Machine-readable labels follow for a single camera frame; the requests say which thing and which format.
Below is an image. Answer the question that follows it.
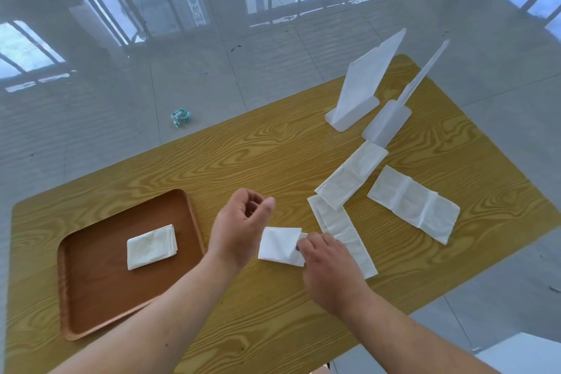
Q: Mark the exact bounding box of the brown wooden tray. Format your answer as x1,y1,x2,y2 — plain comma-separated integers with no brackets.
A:
57,188,207,341

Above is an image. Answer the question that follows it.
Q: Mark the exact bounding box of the crumpled teal white wrapper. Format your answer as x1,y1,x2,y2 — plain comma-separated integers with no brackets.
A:
169,108,193,129

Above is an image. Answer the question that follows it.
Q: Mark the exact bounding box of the person's left forearm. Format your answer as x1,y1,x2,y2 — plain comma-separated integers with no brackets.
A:
47,250,246,374

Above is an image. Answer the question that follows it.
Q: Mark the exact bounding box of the person's right hand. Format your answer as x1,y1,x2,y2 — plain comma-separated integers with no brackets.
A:
296,231,374,317

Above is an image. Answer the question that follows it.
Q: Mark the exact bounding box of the wide white plastic stand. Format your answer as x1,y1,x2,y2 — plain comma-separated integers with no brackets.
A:
325,28,407,132

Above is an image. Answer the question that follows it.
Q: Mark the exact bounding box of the thick folded white napkin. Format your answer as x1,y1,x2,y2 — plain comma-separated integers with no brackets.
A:
127,224,179,271

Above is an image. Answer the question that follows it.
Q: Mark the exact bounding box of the small white napkin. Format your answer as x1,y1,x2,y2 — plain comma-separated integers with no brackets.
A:
258,226,308,268

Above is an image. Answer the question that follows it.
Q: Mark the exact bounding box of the narrow white plastic stand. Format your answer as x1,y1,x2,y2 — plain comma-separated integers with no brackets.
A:
361,39,451,149

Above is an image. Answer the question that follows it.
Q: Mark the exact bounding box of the person's left hand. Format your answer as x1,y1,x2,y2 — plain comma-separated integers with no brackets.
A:
206,188,276,273

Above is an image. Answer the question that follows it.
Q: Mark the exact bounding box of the person's right forearm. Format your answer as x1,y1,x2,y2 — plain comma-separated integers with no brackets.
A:
326,288,502,374

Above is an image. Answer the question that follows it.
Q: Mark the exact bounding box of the unfolded white napkin strip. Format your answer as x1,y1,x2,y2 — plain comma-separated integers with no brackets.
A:
314,141,389,212
307,194,379,281
367,165,461,246

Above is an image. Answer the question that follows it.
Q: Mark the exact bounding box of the white box corner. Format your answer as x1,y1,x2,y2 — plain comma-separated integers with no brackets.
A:
475,333,561,374

